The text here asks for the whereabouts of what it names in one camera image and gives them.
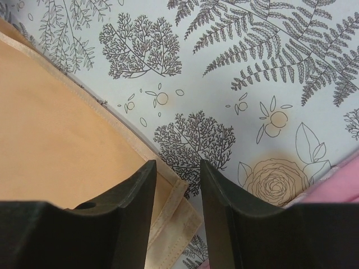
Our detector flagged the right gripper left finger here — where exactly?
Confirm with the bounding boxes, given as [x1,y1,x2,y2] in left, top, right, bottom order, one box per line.
[1,160,157,268]

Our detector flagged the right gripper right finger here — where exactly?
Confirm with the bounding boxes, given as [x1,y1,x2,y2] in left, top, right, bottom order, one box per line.
[200,159,359,269]

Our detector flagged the orange satin napkin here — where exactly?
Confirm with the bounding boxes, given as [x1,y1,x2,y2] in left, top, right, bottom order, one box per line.
[1,21,201,268]

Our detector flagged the pink floral placemat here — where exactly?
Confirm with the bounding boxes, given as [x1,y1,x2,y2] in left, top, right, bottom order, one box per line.
[201,151,359,269]

